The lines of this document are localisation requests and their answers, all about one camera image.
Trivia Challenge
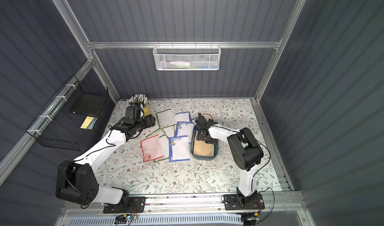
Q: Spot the teal plastic storage box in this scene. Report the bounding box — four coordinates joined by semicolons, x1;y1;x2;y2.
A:
190;125;219;161

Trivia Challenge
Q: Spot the yellow sticky note pad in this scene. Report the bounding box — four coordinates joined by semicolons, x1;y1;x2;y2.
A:
80;116;94;129

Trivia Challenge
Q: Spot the pink calculator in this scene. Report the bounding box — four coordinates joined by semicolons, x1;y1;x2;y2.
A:
201;111;218;121

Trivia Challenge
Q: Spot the white perforated cable tray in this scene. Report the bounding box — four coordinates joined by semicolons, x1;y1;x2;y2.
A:
67;213;243;226

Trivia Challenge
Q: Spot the beige ornate stationery paper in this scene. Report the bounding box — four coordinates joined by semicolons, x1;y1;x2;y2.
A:
192;133;215;157

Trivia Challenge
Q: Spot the blue bordered stationery paper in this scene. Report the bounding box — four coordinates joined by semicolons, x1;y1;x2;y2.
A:
175;112;193;123

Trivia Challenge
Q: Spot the bundle of pencils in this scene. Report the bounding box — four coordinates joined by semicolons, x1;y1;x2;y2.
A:
127;94;148;108

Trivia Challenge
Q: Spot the small green circuit board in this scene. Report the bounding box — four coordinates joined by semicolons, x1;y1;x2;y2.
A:
114;215;138;226

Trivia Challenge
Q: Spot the yellow pencil cup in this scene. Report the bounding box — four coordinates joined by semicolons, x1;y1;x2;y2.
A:
143;105;151;116

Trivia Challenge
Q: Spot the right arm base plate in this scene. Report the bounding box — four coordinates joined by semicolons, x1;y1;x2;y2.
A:
221;194;265;212

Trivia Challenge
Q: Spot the red bordered stationery paper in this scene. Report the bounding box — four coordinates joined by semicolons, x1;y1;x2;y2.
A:
141;135;164;162

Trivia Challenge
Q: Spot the black notebook in basket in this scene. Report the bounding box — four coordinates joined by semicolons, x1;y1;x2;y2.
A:
69;92;106;117

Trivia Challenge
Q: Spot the white wire mesh basket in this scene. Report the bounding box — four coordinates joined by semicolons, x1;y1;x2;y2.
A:
153;44;222;71

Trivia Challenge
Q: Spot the blue floral paper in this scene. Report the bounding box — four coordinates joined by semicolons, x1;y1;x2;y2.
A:
175;122;194;141
169;136;190;162

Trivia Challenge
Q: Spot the black wire wall basket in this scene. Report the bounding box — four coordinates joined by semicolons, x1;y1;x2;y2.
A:
26;77;109;151

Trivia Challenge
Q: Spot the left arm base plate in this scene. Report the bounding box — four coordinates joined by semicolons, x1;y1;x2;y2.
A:
103;197;146;214

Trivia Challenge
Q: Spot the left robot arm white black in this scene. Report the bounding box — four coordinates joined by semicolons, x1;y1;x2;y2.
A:
56;106;156;207

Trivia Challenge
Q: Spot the green floral stationery paper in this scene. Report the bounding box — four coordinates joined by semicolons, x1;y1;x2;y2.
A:
163;125;176;138

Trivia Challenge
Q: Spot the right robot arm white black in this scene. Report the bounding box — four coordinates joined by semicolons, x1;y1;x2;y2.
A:
195;113;264;204

